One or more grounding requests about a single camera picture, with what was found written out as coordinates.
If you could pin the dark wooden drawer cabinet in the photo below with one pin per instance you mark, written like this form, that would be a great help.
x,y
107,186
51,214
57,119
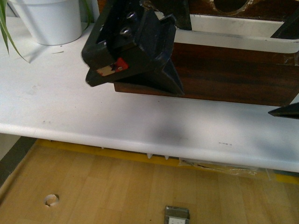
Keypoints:
x,y
270,10

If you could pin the clear plastic bag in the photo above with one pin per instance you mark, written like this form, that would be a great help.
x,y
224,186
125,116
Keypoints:
x,y
230,169

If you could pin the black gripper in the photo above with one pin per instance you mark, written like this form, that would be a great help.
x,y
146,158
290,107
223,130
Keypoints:
x,y
128,40

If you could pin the black camera gripper finger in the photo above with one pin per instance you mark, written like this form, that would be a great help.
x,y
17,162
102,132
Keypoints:
x,y
290,111

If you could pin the white plastic plant pot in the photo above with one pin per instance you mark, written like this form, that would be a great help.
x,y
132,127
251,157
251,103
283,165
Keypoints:
x,y
50,22

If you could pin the green striped spider plant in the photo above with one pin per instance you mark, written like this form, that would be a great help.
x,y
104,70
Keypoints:
x,y
5,32

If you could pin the dark wooden drawer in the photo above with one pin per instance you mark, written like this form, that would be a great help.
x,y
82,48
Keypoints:
x,y
237,60

